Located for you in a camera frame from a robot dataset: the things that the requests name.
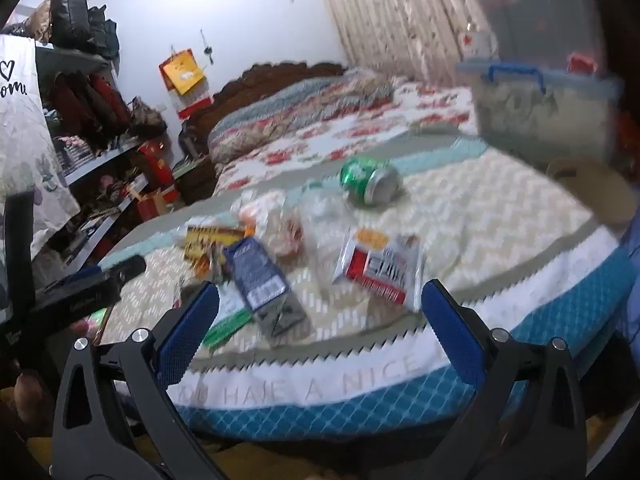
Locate yellow red cardboard box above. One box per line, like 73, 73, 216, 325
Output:
184, 226, 245, 284

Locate beige round trash bin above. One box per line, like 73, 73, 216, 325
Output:
546, 157, 638, 226

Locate red white snack wrapper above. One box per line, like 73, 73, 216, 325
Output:
332, 228, 423, 312

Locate lower storage bin blue handle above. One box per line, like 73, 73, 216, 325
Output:
457, 61, 620, 168

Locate white enamel mug red star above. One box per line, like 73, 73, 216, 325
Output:
459, 30, 498, 60

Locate white printed tote bag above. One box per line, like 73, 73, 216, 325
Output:
0, 32, 82, 261

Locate carved wooden headboard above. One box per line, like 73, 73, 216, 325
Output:
178, 62, 346, 159

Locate green white wrapper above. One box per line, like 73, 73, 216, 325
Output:
202, 309, 252, 348

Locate small red box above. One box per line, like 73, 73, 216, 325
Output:
566, 53, 598, 76

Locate cluttered storage shelf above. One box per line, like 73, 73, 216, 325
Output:
36, 44, 168, 272

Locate middle teal-lid storage bin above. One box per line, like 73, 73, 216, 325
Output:
476, 0, 606, 72

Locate crushed green soda can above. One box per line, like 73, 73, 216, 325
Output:
338, 157, 401, 206

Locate clear plastic bottle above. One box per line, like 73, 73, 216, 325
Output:
298, 181, 356, 288

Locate chevron patterned bed blanket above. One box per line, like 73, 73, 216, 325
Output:
94, 134, 637, 443

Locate person's left hand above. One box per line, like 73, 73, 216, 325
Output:
13, 320, 89, 426

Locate floral pillow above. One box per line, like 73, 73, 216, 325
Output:
207, 70, 394, 166

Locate yellow red wall calendar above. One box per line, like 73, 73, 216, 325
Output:
158, 49, 213, 120

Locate black bags on shelf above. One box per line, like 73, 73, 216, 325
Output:
26, 0, 120, 61

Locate leaf patterned curtain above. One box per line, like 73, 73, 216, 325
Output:
326, 0, 489, 87

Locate floral bed quilt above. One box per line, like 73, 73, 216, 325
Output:
213, 77, 478, 194

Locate blue carton box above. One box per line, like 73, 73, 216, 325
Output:
224, 236, 311, 346

